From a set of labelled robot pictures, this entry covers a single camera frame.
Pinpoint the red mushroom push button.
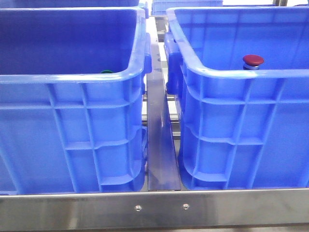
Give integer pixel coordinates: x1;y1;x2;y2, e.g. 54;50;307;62
243;54;265;70

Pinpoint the steel divider bar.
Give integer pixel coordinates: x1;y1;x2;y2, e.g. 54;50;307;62
146;36;182;191

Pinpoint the green mushroom push button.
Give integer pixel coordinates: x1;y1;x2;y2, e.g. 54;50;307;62
100;70;113;73

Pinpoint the right blue plastic bin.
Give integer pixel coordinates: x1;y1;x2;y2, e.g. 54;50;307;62
165;6;309;190

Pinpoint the blue plastic bin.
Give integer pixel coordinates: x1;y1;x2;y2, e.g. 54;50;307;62
165;6;309;190
0;7;152;196

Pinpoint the left blue plastic bin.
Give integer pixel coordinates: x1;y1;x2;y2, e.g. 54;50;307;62
0;7;152;196

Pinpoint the far right blue bin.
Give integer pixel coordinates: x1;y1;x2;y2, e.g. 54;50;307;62
151;0;275;16

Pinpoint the far left blue bin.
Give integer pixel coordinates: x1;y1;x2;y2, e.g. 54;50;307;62
0;0;149;18

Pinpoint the steel front rail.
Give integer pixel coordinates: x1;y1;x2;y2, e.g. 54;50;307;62
0;188;309;232

